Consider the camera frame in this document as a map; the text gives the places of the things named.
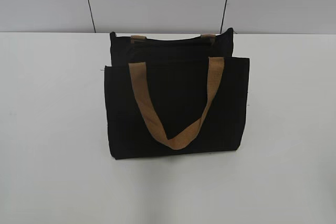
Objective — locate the black tote bag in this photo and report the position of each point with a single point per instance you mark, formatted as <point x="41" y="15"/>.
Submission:
<point x="177" y="83"/>

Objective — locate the tan front bag handle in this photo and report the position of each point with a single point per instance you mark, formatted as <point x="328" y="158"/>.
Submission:
<point x="138" y="75"/>

